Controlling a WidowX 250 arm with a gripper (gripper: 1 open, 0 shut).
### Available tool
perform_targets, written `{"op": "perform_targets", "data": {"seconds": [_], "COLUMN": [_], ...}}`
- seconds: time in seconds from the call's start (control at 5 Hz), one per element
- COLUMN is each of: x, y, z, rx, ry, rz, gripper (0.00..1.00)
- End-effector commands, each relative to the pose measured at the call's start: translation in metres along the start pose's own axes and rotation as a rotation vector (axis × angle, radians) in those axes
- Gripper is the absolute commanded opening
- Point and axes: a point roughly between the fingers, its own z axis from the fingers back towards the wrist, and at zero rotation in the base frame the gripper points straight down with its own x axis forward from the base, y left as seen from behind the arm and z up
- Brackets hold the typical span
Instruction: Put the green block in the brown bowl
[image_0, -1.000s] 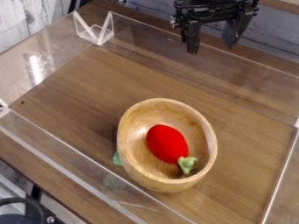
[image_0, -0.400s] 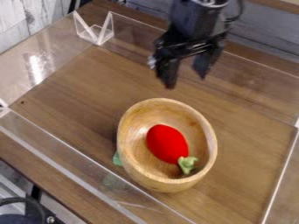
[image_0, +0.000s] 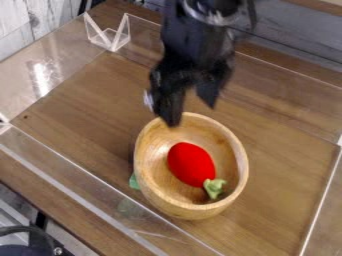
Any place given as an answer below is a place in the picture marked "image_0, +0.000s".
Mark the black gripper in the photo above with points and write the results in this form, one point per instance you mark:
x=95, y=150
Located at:
x=172, y=77

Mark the red plush strawberry toy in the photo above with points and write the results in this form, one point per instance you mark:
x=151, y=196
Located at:
x=191, y=165

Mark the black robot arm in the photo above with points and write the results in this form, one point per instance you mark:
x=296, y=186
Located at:
x=199, y=33

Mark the green block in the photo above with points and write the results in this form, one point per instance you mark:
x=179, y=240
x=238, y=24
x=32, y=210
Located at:
x=132, y=182

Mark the wooden brown bowl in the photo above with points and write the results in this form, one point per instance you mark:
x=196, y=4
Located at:
x=175, y=198

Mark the black clamp base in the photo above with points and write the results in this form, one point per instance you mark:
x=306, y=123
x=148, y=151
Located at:
x=43, y=244

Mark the clear acrylic corner bracket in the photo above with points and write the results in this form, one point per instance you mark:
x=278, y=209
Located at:
x=111, y=39

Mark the clear acrylic tray wall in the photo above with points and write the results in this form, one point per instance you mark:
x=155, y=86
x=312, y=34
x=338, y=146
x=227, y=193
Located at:
x=65, y=148

